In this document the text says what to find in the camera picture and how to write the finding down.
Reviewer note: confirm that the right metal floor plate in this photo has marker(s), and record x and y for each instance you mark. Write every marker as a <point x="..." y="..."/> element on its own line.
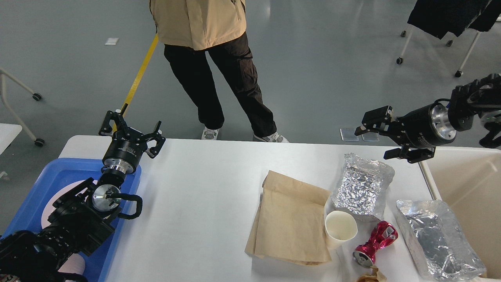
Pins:
<point x="370" y="137"/>

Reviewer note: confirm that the pink mug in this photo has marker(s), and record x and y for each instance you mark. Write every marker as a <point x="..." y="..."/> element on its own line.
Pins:
<point x="74" y="264"/>

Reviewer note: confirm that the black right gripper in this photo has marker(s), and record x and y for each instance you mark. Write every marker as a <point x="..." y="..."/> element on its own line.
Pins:
<point x="423" y="129"/>

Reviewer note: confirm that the person in beige jacket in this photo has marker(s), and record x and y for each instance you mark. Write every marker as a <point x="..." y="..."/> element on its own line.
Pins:
<point x="191" y="30"/>

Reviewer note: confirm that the pink plate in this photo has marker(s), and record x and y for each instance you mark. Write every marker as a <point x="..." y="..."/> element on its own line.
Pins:
<point x="49" y="208"/>

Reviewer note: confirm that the white paper cup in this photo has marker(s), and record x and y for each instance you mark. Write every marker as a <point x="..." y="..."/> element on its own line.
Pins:
<point x="339" y="227"/>

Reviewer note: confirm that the aluminium foil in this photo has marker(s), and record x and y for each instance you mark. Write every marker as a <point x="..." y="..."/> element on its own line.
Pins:
<point x="362" y="188"/>

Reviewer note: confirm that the metal floor plate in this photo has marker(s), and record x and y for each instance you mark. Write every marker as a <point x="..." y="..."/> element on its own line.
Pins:
<point x="370" y="137"/>
<point x="348" y="134"/>

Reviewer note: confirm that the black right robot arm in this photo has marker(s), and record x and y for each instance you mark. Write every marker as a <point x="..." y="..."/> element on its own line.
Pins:
<point x="481" y="98"/>

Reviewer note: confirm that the brown paper scrap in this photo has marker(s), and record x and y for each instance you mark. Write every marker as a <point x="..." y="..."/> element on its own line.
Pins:
<point x="374" y="276"/>

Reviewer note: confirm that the left metal floor plate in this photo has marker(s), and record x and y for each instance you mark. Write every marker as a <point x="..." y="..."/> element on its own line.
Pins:
<point x="348" y="134"/>

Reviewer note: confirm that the beige plastic bin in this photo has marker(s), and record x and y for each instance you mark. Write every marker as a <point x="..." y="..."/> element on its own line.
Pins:
<point x="469" y="181"/>

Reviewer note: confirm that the blue plastic tray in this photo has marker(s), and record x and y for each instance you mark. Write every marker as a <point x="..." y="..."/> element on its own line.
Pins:
<point x="56" y="175"/>

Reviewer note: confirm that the brown paper bag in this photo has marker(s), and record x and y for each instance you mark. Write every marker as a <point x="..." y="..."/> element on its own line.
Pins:
<point x="289" y="222"/>

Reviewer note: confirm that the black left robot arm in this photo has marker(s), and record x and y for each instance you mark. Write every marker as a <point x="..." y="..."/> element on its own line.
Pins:
<point x="81" y="221"/>

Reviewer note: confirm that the black jacket on chair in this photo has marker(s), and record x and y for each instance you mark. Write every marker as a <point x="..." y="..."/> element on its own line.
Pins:
<point x="439" y="17"/>

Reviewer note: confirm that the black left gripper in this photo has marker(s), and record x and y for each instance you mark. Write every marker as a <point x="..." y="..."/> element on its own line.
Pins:
<point x="122" y="154"/>

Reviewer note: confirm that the white office chair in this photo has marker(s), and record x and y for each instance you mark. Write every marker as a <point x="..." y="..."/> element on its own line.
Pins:
<point x="419" y="55"/>

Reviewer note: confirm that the crushed pink can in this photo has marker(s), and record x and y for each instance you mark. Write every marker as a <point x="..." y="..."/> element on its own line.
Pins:
<point x="384" y="234"/>

